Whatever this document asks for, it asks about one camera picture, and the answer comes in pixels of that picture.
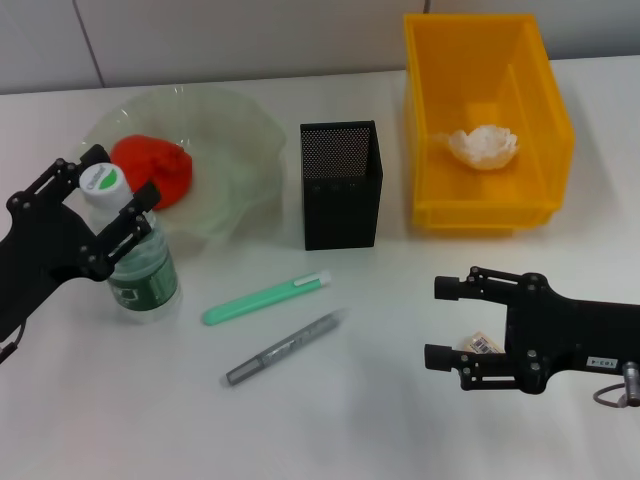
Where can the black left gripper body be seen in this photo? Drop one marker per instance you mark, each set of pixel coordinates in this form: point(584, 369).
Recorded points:
point(40, 250)

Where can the yellow plastic bin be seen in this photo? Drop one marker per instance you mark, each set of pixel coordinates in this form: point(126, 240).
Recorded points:
point(450, 75)

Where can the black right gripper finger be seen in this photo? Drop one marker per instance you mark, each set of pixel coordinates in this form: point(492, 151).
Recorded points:
point(450, 288)
point(442, 357)

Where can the black mesh pen holder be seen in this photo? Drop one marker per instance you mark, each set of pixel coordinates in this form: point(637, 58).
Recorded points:
point(340, 215)

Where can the beige eraser with barcode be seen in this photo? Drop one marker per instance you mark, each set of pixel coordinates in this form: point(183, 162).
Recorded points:
point(480, 342)

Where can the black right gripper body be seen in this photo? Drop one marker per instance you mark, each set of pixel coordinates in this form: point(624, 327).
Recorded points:
point(565, 335)

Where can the white paper ball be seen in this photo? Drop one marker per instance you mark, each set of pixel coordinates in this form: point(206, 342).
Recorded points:
point(480, 145)

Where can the red-orange toy orange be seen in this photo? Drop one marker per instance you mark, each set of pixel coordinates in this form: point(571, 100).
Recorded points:
point(160, 160)

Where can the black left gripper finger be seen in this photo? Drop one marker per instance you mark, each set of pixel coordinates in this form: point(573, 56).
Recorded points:
point(147, 197)
point(95, 156)

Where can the clear green-label water bottle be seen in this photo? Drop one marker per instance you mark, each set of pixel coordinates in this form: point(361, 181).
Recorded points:
point(140, 290)

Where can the grey marker pen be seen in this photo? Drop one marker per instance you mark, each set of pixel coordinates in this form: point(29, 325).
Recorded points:
point(280, 347)

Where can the translucent green wavy fruit plate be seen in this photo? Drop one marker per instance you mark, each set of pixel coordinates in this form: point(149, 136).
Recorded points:
point(230, 150)

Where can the mint green pen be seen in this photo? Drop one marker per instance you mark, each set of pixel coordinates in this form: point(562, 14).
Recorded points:
point(260, 297)

